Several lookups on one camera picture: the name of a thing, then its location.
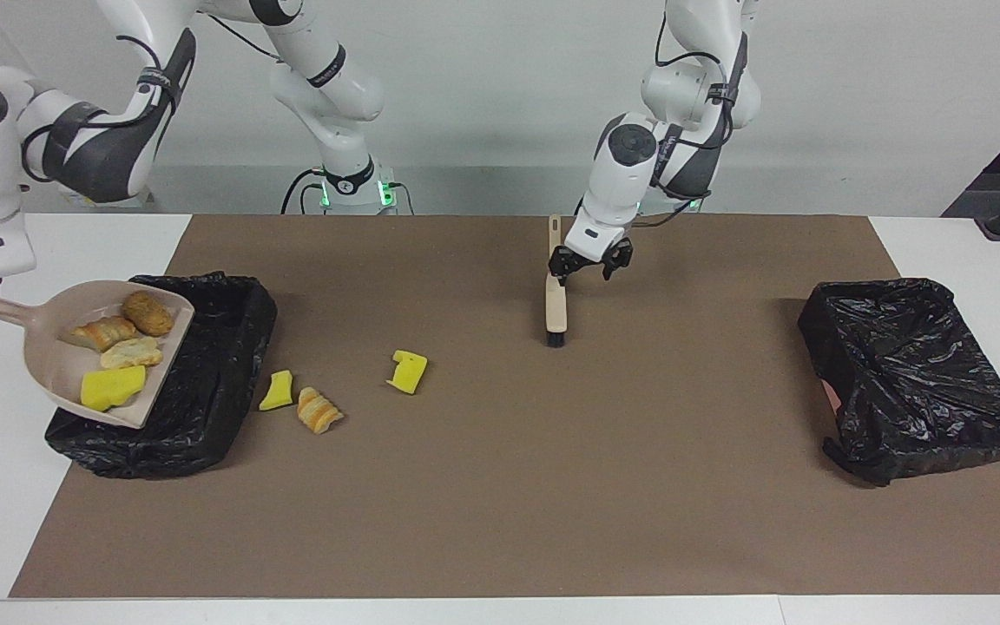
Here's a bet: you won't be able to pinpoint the beige brush black bristles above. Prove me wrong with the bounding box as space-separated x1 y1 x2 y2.
545 214 569 348

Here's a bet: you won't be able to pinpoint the beige plastic dustpan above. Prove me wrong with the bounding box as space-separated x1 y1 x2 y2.
0 279 197 430

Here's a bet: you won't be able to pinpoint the sliced bread roll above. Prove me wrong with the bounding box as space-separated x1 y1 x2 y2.
72 316 141 352

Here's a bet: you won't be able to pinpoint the large yellow sponge piece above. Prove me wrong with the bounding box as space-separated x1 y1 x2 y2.
80 365 148 412

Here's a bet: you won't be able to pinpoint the pale torn bread chunk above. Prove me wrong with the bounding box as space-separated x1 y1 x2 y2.
101 336 164 370

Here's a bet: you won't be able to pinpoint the brown oval bread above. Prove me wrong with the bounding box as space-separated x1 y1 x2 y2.
122 291 175 338

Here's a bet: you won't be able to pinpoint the notched yellow sponge piece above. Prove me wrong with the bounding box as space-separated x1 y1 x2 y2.
385 350 429 396

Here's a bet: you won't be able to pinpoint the striped croissant bread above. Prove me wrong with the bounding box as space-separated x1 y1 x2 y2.
296 386 345 435

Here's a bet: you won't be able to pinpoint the small yellow sponge piece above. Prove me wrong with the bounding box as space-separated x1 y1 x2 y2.
258 370 295 411

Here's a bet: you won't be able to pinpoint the black bag lined pink bin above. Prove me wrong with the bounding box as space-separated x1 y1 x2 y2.
797 277 1000 487

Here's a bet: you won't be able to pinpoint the brown table mat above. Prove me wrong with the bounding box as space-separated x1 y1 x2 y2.
10 214 1000 600

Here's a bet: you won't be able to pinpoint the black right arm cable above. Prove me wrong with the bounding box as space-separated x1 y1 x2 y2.
21 35 173 185

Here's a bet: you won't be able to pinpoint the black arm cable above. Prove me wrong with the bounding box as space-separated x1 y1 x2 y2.
652 13 731 228
21 35 173 185

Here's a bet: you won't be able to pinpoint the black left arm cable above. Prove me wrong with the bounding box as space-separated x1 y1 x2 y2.
652 13 731 228

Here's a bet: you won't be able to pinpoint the black base cable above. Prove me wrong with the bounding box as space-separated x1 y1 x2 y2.
281 168 327 215

